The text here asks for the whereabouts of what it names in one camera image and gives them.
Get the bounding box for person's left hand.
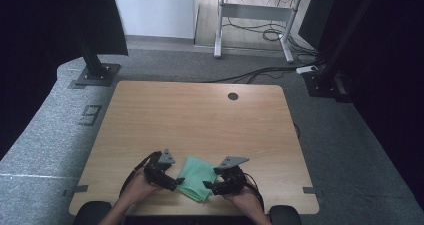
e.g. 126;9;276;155
120;167;162;207

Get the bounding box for white desk frame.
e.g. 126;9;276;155
213;0;338;64

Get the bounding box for dark curtain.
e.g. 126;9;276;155
0;0;130;160
316;0;424;210

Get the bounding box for right hand-held gripper black cable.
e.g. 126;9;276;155
242;172;266;213

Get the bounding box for white power strip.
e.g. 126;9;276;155
295;65;320;75

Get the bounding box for black floor cable bundle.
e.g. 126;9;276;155
199;65;301;85

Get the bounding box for person's left leg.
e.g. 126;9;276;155
72;200;113;225

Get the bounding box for green microfibre cloth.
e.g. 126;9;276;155
175;156;220;203

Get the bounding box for grey tape strip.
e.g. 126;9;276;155
302;186;324;198
62;184;90;198

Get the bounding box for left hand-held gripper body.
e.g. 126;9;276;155
143;148;177;188

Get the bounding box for black stand with base plate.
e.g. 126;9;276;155
70;16;122;88

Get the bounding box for left hand-held gripper black cable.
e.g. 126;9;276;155
119;150;161;199

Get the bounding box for person's right hand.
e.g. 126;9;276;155
222;184;264;214

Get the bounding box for black stand with dark base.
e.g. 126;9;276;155
301;0;384;103

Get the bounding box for coiled black cables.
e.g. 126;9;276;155
222;16;318;58

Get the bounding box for hand-held gripper black cable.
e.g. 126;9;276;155
119;150;161;199
242;172;266;213

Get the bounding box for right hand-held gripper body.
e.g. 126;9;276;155
213;155;251;197

